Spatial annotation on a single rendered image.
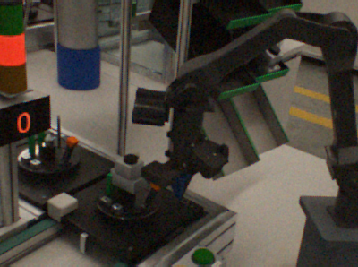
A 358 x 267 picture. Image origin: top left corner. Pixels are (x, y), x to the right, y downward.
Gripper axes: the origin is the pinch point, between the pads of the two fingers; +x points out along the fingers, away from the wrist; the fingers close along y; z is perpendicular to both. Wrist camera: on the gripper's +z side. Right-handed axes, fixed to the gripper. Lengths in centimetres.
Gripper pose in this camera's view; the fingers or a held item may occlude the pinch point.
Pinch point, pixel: (180, 183)
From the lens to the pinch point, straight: 107.8
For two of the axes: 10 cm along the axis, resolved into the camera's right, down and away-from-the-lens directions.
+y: 6.2, -3.0, 7.2
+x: -1.0, 8.8, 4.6
